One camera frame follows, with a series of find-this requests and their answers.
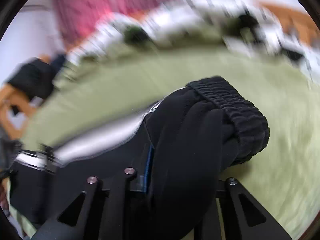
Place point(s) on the wooden bed frame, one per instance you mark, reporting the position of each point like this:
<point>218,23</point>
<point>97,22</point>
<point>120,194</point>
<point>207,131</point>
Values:
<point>287,17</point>

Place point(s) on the navy garment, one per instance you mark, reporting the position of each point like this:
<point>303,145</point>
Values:
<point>59,63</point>

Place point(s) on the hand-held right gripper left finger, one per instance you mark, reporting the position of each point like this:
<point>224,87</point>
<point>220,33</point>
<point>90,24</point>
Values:
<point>112,205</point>

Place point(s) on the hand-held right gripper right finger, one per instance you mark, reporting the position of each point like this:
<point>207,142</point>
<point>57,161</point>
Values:
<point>233,195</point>

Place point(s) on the white floral pillow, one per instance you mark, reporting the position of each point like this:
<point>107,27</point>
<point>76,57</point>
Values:
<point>307,55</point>

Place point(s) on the black jacket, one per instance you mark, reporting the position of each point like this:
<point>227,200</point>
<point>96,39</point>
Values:
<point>32,77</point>

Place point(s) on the white floral quilt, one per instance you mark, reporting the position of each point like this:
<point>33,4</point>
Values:
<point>190,22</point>

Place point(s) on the black pants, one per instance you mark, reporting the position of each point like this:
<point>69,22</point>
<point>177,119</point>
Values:
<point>190,135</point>

